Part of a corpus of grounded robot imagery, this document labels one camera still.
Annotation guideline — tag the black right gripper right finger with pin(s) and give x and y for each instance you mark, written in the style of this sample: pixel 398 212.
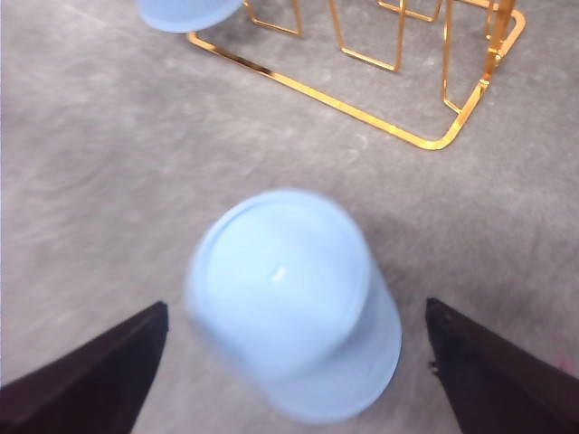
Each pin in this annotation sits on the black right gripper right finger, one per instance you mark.
pixel 494 386

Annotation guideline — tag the light blue plastic cup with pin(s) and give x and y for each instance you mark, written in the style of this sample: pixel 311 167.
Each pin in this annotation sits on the light blue plastic cup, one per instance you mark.
pixel 185 16
pixel 283 308

